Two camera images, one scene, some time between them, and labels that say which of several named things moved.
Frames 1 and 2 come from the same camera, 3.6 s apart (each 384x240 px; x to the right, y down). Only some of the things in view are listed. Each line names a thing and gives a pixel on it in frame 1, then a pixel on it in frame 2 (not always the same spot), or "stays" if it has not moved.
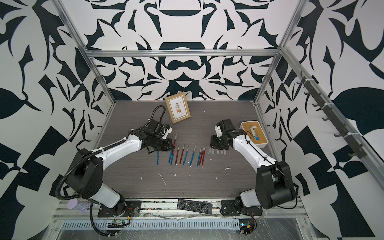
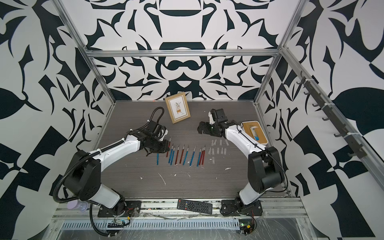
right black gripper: x=213 y=144 -> x=205 y=130
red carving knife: x=201 y=156 stays
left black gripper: x=167 y=148 stays
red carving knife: x=204 y=153 stays
